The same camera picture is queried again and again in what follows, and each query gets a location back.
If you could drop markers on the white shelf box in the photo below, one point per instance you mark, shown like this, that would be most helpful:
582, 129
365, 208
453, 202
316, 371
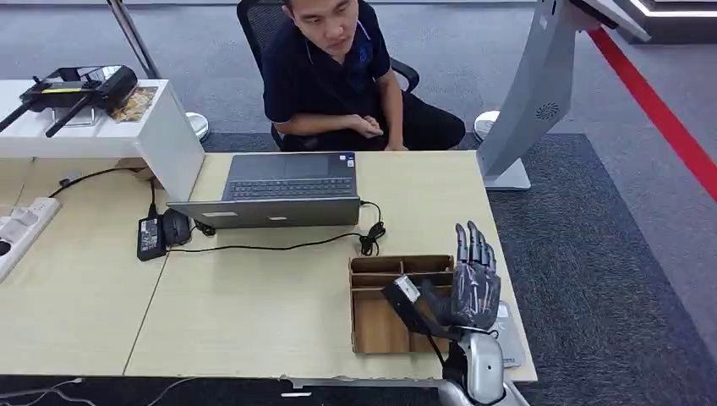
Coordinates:
162, 140

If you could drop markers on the black computer mouse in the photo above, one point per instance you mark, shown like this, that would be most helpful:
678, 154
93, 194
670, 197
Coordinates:
177, 227

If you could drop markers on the person's right hand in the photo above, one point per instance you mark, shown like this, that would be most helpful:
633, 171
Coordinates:
367, 126

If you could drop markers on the printed picture card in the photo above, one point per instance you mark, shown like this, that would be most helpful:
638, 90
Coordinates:
134, 105

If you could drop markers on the person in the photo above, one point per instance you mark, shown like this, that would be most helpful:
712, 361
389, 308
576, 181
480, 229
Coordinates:
336, 84

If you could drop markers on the clear acrylic stand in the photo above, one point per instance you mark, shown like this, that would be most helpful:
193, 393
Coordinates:
78, 117

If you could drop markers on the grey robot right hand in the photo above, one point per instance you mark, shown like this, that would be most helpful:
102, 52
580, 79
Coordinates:
473, 291

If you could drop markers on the grey laptop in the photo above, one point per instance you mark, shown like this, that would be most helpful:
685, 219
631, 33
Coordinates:
280, 190

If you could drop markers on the flat grey card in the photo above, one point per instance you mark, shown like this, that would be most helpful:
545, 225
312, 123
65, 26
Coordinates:
510, 339

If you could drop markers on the grey metal pole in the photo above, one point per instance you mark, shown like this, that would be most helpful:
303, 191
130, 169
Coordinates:
134, 39

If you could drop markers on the black router with antennas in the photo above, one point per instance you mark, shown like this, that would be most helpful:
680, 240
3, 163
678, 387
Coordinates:
112, 87

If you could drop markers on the black office chair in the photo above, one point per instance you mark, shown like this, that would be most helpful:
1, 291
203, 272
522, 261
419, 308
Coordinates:
255, 28

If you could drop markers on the white plug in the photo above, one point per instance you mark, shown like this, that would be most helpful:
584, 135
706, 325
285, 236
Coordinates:
23, 217

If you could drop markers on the person's left hand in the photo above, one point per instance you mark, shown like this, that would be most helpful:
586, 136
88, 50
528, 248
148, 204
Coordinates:
395, 147

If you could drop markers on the grey kiosk stand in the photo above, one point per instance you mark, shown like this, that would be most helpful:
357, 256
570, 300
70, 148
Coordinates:
532, 95

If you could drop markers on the black power adapter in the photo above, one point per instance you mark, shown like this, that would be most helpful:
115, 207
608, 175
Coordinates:
150, 240

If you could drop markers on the wooden compartment box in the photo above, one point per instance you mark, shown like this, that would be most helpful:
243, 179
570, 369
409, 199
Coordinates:
375, 325

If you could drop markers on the round white base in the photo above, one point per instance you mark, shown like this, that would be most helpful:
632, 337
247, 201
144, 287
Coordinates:
199, 126
484, 124

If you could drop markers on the white power strip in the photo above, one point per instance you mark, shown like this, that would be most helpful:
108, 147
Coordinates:
25, 227

